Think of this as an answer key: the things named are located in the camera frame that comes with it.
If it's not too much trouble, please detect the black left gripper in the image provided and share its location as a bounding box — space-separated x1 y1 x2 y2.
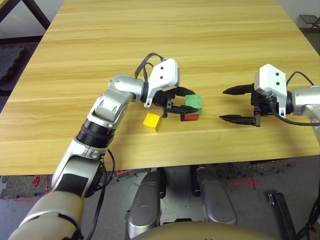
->
152 86 199 118

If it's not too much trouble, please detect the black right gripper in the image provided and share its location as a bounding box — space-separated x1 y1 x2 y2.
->
219 83 278 128

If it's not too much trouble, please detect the green wooden block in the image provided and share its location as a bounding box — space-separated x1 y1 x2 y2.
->
184 93 203 115

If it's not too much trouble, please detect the yellow wooden block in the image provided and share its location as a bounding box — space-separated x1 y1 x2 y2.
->
142 112 163 133

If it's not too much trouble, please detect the grey speckled floor mat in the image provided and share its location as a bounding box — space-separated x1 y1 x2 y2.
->
216 158 296 179

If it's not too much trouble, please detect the grey right robot leg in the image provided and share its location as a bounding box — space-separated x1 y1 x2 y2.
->
194 166 238 225

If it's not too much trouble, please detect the grey robot leg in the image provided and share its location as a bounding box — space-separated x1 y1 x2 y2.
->
194 166 238 225
124 168 167 240

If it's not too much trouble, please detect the black stand tray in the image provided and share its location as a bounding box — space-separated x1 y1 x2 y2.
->
299 14 320 30

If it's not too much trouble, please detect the grey left robot leg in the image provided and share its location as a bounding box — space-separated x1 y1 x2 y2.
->
124 168 167 240

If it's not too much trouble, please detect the black floor box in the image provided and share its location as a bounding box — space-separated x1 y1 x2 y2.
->
268 192 298 240

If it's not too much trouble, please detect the beige robot torso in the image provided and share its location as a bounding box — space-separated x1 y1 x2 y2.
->
131 221 281 240

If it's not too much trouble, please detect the black framed side table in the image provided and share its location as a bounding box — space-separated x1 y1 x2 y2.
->
0 0 51 31

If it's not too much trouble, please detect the dark foam floor mat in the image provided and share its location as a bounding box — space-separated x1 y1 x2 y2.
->
0 46 28 85

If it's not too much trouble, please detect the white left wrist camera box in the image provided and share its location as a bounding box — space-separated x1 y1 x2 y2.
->
143 58 181 109

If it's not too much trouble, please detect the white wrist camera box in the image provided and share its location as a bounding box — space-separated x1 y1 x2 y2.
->
254 63 288 119
143 58 181 109

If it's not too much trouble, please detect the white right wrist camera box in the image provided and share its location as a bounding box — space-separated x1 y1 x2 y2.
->
254 63 288 119

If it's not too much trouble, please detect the dark left wrist camera cable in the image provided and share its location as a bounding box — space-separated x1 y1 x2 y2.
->
134 52 168 82

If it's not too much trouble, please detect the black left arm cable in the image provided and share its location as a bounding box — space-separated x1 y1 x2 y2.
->
86 148 116 240

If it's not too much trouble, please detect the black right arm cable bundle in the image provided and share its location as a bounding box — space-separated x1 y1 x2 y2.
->
296 194 320 240

